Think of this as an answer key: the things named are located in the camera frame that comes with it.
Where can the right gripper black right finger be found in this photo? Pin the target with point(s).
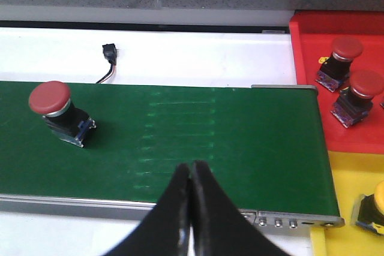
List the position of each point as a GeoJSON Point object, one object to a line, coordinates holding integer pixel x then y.
{"type": "Point", "coordinates": [218, 226]}

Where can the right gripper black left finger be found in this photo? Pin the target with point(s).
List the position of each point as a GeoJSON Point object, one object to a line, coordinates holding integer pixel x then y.
{"type": "Point", "coordinates": [165, 230]}

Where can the red mushroom push button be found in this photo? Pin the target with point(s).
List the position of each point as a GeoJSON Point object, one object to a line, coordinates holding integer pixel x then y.
{"type": "Point", "coordinates": [335, 69]}
{"type": "Point", "coordinates": [52, 100]}
{"type": "Point", "coordinates": [356, 101]}

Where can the yellow mushroom push button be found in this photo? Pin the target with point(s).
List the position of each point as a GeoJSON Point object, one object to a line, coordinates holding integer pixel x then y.
{"type": "Point", "coordinates": [370, 211]}

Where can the green conveyor belt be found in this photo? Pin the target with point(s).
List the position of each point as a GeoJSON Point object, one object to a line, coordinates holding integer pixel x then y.
{"type": "Point", "coordinates": [265, 146]}

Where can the yellow plastic tray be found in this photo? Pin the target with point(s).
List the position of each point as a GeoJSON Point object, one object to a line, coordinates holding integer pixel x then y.
{"type": "Point", "coordinates": [354, 175]}

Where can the aluminium conveyor side rail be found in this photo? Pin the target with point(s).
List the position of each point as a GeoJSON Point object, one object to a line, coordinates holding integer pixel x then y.
{"type": "Point", "coordinates": [135, 210]}

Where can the black cable plug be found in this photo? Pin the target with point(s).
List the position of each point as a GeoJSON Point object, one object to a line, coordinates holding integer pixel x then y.
{"type": "Point", "coordinates": [110, 54]}

